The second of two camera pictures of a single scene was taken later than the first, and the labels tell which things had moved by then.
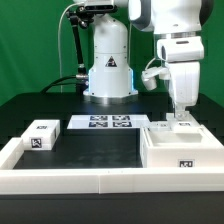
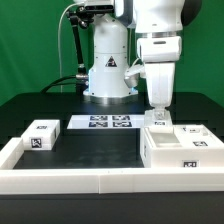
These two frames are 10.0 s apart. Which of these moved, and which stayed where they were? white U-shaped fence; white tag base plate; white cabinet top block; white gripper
Moved: white gripper
Stayed: white tag base plate; white cabinet top block; white U-shaped fence
